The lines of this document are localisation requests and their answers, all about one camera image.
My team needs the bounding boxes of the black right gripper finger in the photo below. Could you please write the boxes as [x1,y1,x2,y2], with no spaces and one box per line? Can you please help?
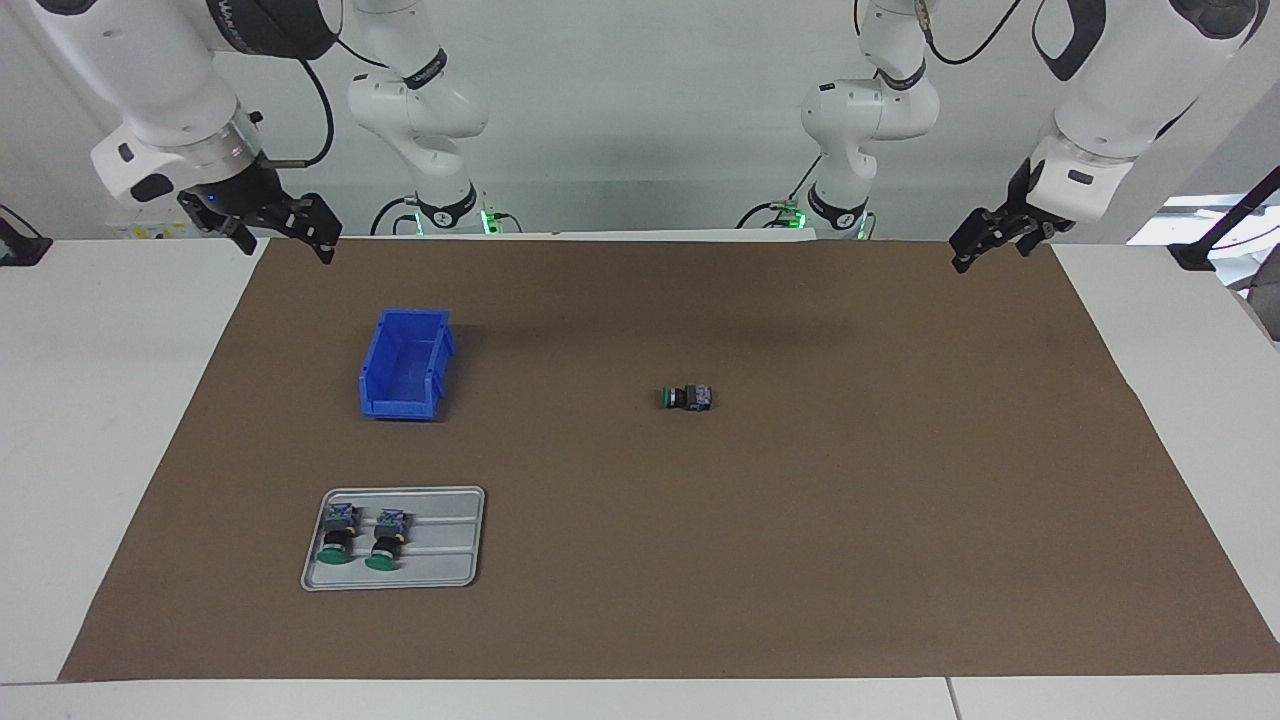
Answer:
[283,192,344,266]
[205,212,257,257]

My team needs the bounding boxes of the black table clamp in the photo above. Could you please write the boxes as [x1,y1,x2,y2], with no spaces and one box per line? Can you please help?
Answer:
[0,205,53,267]

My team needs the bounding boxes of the black right base cable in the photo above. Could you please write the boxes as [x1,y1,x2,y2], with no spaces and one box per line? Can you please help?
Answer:
[370,195,421,238]

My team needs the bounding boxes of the brown table mat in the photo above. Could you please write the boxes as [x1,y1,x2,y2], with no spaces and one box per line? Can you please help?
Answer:
[58,238,1280,683]

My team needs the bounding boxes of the white background desk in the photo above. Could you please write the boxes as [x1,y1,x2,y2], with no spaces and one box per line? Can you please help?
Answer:
[1128,193,1280,249]

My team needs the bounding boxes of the black base cable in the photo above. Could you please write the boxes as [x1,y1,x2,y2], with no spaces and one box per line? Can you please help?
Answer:
[370,195,421,238]
[738,150,831,229]

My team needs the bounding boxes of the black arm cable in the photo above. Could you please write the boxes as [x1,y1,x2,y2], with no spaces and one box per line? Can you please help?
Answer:
[918,0,1031,66]
[262,55,336,169]

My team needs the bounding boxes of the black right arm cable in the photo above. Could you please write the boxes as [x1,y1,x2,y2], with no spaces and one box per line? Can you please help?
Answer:
[262,55,336,169]

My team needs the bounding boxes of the black angled stand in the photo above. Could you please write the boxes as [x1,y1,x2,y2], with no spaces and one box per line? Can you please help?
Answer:
[1168,165,1280,273]

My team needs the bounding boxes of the black left base cable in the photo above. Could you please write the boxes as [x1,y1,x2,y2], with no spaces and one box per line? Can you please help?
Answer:
[738,150,831,229]

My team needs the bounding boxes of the grey chair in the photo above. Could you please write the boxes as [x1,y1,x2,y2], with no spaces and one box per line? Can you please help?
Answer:
[1225,265,1280,343]

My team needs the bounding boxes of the blue plastic storage bin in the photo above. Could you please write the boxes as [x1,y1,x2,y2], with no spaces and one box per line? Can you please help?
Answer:
[358,308,456,422]

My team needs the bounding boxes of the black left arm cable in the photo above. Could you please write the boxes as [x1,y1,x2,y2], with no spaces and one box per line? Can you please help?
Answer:
[918,0,1031,66]

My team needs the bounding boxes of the silver metal tray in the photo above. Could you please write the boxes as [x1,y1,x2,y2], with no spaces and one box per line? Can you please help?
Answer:
[300,486,487,592]

